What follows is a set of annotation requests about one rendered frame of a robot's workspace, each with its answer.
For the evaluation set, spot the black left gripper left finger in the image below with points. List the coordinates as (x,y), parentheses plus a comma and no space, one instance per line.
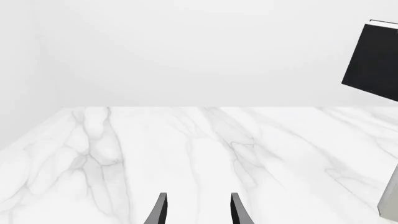
(157,212)

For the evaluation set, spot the black book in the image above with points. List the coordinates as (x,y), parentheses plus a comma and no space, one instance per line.
(373,63)

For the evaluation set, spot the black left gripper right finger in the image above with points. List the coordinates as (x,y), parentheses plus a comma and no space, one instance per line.
(239,213)

